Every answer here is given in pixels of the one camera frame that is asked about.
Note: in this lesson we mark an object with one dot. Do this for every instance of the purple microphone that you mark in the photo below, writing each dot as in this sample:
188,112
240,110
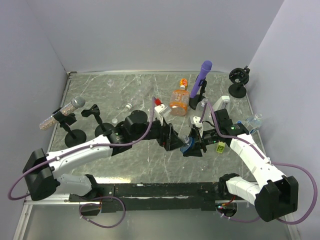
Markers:
204,70

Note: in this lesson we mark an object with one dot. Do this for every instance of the empty black stand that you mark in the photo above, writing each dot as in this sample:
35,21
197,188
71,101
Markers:
102,126

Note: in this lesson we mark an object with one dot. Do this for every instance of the small clear labelled bottle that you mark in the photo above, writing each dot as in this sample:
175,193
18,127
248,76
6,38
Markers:
254,122

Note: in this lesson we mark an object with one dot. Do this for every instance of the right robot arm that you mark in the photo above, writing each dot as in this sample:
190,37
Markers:
274,194

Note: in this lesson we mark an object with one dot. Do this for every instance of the small white cap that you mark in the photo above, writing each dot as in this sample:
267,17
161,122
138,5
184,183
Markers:
115,121

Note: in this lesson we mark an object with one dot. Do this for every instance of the black round clamp stand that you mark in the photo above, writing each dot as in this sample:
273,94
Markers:
239,78

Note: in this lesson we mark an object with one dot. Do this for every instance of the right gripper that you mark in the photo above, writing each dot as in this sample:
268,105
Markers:
195,151

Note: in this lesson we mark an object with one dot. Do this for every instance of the purple microphone stand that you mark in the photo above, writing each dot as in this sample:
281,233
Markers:
198,97

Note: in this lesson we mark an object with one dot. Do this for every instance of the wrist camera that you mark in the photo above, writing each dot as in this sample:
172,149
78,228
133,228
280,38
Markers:
161,110
194,122

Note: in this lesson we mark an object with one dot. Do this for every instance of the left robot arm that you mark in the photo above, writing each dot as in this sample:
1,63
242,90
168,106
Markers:
48,173

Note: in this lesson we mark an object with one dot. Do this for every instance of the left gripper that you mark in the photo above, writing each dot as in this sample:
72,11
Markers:
168,137

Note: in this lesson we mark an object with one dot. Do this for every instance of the blue label water bottle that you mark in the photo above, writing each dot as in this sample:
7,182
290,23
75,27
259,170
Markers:
188,143

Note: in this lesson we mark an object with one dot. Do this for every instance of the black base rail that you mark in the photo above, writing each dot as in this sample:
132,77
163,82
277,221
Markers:
156,196

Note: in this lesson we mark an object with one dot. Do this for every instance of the clear open bottle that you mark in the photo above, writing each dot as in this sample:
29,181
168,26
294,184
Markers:
200,108

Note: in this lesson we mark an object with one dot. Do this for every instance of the orange drink bottle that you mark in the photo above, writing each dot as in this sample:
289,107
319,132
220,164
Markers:
179,100

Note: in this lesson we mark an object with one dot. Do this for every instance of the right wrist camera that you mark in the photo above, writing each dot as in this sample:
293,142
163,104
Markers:
194,122

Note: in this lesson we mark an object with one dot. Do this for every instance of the green toy block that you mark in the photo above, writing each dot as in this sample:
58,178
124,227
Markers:
220,147

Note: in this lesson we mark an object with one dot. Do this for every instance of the black microphone stand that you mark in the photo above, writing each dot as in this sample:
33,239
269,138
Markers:
73,137

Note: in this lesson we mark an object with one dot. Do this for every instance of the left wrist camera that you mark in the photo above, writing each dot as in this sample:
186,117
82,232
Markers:
161,110

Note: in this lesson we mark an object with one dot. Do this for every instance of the silver glitter microphone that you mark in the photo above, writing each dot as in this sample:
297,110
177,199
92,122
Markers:
76,103

